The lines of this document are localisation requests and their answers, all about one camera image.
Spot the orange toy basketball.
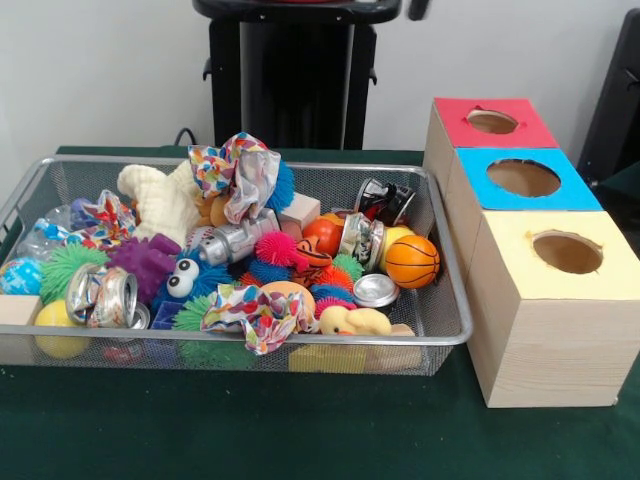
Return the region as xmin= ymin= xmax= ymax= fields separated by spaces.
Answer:
xmin=383 ymin=234 xmax=442 ymax=290

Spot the cream waffle cloth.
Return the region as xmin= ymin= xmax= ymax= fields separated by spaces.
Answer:
xmin=117 ymin=159 xmax=202 ymax=242

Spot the wooden box with three holes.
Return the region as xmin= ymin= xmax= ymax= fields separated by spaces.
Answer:
xmin=422 ymin=96 xmax=640 ymax=409

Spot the black upright panel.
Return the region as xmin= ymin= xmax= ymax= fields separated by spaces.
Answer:
xmin=575 ymin=7 xmax=640 ymax=186

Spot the blue spiky rubber ball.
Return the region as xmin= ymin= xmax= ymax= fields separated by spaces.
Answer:
xmin=263 ymin=158 xmax=297 ymax=210

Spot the dark green side tablecloth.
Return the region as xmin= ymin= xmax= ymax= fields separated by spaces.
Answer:
xmin=594 ymin=162 xmax=640 ymax=241

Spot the silver toy robot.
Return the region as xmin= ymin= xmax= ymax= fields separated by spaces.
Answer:
xmin=197 ymin=207 xmax=280 ymax=265

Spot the purple knobby rubber ball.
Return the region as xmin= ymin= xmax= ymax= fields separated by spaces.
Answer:
xmin=105 ymin=232 xmax=182 ymax=305

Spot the crushed silver drink can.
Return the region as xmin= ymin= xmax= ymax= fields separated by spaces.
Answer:
xmin=64 ymin=263 xmax=151 ymax=330

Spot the green spiky rubber ball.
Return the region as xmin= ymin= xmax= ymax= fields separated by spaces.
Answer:
xmin=38 ymin=243 xmax=110 ymax=305

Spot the yellow ball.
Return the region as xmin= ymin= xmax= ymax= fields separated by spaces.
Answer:
xmin=32 ymin=298 xmax=94 ymax=360

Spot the blue globe ball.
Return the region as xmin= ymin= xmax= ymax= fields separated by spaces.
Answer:
xmin=0 ymin=257 xmax=44 ymax=296

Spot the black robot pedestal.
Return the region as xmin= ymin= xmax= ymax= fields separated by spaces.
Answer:
xmin=192 ymin=0 xmax=404 ymax=151

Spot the wire mesh bin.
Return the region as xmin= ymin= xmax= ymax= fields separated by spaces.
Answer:
xmin=0 ymin=154 xmax=475 ymax=377

